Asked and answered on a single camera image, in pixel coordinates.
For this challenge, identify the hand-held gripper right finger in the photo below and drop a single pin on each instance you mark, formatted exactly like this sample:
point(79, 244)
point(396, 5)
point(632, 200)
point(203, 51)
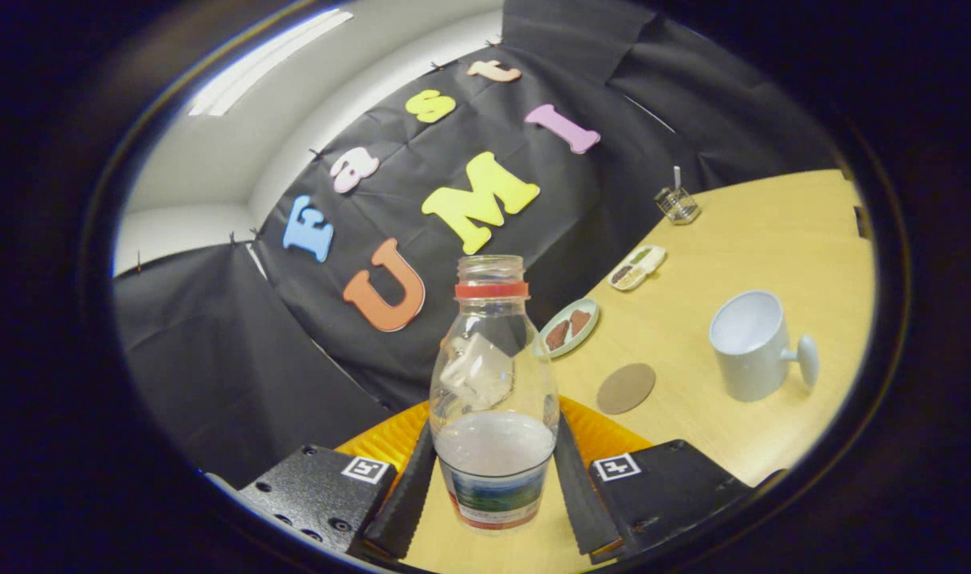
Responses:
point(585, 510)

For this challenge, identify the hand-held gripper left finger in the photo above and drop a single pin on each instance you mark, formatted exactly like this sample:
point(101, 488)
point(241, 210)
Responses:
point(406, 514)

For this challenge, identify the brown round coaster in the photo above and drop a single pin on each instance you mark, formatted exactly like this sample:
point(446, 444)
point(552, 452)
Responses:
point(625, 389)

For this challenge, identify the white cup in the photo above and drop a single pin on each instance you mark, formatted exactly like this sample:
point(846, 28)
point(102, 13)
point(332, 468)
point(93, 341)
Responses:
point(752, 367)

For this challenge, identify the pale green plate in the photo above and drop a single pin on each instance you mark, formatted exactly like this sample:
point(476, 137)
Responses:
point(587, 335)

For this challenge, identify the brown meat piece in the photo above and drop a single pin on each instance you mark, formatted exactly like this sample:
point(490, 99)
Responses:
point(557, 335)
point(580, 321)

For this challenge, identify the black backdrop cloth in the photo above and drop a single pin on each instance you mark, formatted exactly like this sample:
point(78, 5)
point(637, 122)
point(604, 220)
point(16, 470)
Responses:
point(214, 359)

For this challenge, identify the white divided dish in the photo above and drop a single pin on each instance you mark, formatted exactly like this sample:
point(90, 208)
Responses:
point(638, 267)

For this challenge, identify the wooden table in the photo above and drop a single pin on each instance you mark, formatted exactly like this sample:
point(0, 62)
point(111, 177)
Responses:
point(772, 239)

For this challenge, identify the large ceiling light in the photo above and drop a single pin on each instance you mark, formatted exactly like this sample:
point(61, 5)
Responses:
point(262, 68)

